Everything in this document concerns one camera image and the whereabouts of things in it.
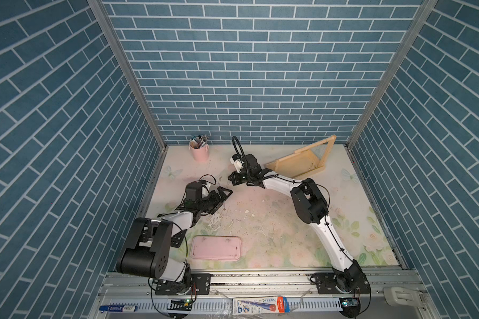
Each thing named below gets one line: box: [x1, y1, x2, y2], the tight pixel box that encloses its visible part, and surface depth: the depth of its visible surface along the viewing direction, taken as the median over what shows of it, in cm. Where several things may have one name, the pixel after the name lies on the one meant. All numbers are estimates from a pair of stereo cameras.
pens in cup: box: [189, 134, 209, 149], surface depth 109 cm
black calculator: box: [170, 229, 187, 248], surface depth 85 cm
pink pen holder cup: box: [188, 142, 210, 163], surface depth 114 cm
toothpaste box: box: [232, 295, 291, 316], surface depth 71 cm
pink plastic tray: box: [190, 235, 242, 262], surface depth 82 cm
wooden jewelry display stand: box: [264, 134, 337, 178], surface depth 101 cm
